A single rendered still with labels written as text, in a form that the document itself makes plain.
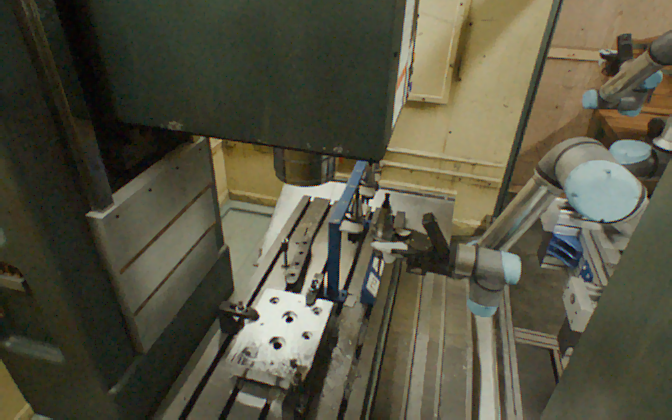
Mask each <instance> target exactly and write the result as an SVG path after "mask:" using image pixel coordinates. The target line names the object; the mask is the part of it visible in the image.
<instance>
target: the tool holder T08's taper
mask: <svg viewBox="0 0 672 420"><path fill-rule="evenodd" d="M375 228H376V229H377V230H378V231H379V232H383V233H387V232H390V231H391V230H392V212H391V204H390V207H389V208H384V207H383V203H382V204H381V209H380V212H379V215H378V219H377V222H376V226H375Z"/></svg>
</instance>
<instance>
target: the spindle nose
mask: <svg viewBox="0 0 672 420"><path fill-rule="evenodd" d="M273 162H274V170H275V175H276V177H277V178H278V179H279V180H280V181H281V182H283V183H285V184H287V185H290V186H294V187H304V188H308V187H317V186H321V185H324V184H326V183H328V182H329V181H331V180H332V179H333V178H334V177H336V176H337V170H338V162H339V157H333V156H327V155H320V154H313V153H307V152H300V151H293V150H286V149H279V148H273Z"/></svg>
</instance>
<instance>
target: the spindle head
mask: <svg viewBox="0 0 672 420"><path fill-rule="evenodd" d="M72 2H73V6H74V9H76V14H77V18H78V21H79V25H80V28H81V32H82V37H83V40H84V44H85V48H86V51H87V55H89V60H90V63H91V67H92V71H93V74H94V78H95V82H96V86H97V90H98V94H99V97H100V101H101V105H102V108H104V113H105V116H106V118H107V119H108V120H107V121H108V122H109V123H115V124H122V125H129V126H136V127H143V128H150V129H157V130H163V131H170V132H178V133H184V134H191V135H197V137H205V138H212V139H218V140H225V141H231V142H239V143H246V144H252V145H259V146H266V147H273V148H279V149H286V150H293V151H300V152H307V153H313V154H320V155H327V156H333V157H341V158H347V159H354V160H361V161H367V162H375V163H380V161H381V160H383V159H384V156H385V153H386V151H387V148H388V145H389V143H390V140H391V137H392V135H393V132H394V128H395V126H396V123H397V120H398V118H399V115H400V112H401V110H402V107H403V100H404V91H405V82H407V74H408V72H409V70H408V72H407V74H406V76H405V78H404V86H403V95H402V104H401V107H400V110H399V113H398V115H397V118H396V120H395V123H394V126H393V128H392V124H393V114H394V105H395V95H396V86H397V81H398V79H399V78H398V71H399V61H400V52H401V42H402V32H404V23H405V14H406V4H407V0H72Z"/></svg>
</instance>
